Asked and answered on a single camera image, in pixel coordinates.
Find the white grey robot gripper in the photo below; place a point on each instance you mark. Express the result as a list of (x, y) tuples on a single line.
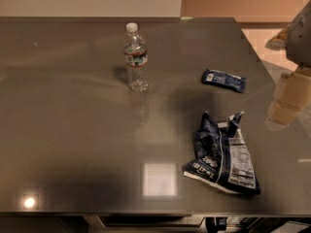
[(299, 43)]

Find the clear plastic water bottle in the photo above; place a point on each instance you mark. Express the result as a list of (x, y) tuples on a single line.
[(136, 57)]

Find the small blue snack bar wrapper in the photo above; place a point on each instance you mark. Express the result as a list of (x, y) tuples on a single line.
[(223, 79)]

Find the crumpled dark blue chip bag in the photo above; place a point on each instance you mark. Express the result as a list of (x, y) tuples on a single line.
[(222, 159)]

